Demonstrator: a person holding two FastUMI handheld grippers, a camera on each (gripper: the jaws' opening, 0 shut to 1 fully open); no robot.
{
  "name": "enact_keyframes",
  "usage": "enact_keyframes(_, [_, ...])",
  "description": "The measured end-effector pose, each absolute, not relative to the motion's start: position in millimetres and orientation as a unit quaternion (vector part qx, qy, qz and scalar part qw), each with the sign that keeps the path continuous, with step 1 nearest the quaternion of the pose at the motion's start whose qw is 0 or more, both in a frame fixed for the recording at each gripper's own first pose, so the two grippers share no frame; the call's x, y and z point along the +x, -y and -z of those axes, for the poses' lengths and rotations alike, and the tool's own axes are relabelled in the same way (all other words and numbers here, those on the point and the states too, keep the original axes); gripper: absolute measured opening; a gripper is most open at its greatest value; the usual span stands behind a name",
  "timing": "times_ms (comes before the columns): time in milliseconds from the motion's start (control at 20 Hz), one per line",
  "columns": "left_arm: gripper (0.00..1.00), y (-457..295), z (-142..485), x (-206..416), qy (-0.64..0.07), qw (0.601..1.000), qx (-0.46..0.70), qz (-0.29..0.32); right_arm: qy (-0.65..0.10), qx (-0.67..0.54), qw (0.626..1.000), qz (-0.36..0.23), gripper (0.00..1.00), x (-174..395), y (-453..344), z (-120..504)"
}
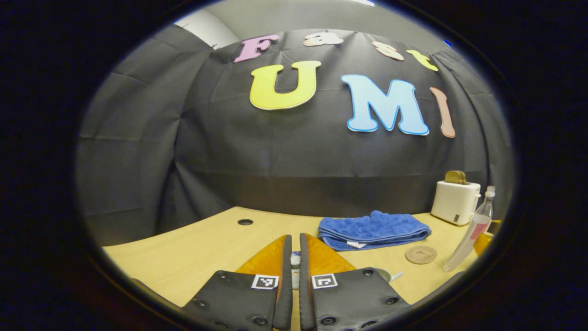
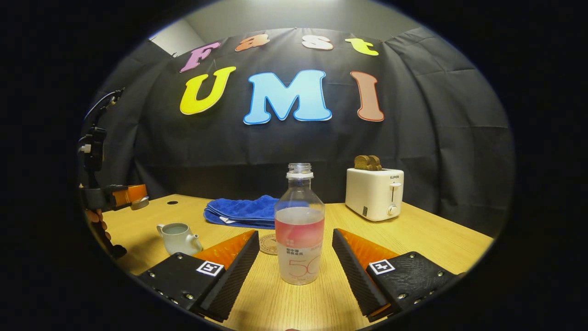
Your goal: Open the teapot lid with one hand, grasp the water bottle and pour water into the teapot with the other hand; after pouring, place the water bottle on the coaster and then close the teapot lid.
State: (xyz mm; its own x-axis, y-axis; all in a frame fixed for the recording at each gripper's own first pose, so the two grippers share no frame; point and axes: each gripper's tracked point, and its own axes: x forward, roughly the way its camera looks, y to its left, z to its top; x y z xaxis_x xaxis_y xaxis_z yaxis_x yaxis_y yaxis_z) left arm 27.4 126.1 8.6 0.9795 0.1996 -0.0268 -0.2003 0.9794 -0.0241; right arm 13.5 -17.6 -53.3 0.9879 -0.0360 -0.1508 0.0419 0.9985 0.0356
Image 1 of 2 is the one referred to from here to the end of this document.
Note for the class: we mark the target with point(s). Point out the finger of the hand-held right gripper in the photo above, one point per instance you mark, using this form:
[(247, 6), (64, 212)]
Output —
[(487, 239)]

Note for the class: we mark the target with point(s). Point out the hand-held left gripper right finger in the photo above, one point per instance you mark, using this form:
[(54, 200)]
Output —
[(305, 285)]

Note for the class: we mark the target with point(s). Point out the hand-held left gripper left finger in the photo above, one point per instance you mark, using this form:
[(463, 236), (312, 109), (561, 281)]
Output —
[(285, 285)]

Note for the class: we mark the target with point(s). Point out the clear plastic water bottle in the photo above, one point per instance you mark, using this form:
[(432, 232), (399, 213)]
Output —
[(473, 230)]

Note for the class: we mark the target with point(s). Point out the round brown coaster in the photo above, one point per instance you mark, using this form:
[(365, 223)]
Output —
[(421, 255)]

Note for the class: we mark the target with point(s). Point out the white ceramic teacup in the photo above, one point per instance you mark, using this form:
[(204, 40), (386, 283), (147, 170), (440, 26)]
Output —
[(388, 276)]

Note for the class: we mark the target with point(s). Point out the white toaster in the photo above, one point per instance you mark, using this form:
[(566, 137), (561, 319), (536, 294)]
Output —
[(452, 202)]

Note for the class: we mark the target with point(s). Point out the blue folded towel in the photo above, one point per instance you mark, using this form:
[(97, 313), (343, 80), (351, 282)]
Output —
[(372, 230)]

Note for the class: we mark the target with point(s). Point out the black backdrop cloth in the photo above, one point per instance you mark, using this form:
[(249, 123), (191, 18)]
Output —
[(275, 151)]

